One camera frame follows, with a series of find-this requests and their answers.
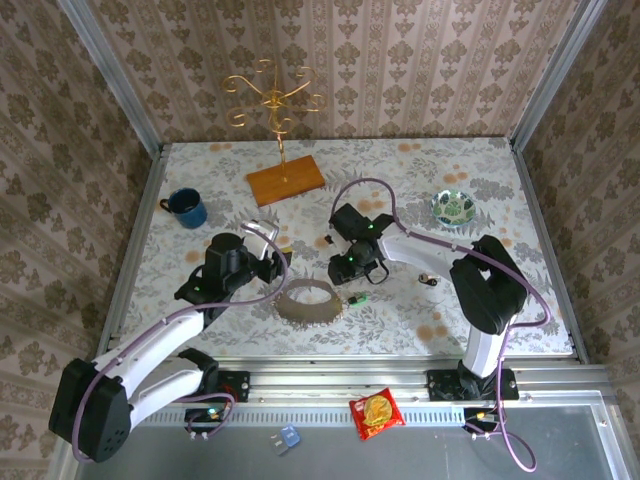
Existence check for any beaded bracelet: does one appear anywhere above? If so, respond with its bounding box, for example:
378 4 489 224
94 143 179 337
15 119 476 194
273 279 347 327

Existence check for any aluminium table side rail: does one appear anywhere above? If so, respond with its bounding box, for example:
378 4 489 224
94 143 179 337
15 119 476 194
509 137 589 364
98 144 166 351

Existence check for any gold jewelry stand wooden base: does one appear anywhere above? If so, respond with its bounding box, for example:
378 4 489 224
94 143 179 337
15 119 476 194
227 58 327 208

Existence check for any black controller board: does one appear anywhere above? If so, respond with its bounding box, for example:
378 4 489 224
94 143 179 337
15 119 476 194
463 406 505 427
183 405 234 427

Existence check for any perforated metal cable duct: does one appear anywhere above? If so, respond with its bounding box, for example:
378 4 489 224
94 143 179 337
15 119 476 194
134 402 469 429

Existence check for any aluminium table edge bar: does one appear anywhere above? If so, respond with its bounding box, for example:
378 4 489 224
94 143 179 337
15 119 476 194
102 349 589 374

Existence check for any aluminium frame post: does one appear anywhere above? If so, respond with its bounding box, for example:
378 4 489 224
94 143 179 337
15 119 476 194
508 0 604 151
55 0 166 157

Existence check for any green leaf pattern bowl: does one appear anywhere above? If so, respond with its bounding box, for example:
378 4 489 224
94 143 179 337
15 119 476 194
431 189 477 229

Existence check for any aluminium mounting rail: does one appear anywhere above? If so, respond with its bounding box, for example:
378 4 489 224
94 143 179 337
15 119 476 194
248 370 431 405

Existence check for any dark blue enamel mug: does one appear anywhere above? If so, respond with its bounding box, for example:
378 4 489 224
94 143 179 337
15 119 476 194
158 187 209 230

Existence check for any red snack packet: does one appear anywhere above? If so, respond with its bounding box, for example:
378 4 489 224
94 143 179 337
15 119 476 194
348 388 406 442

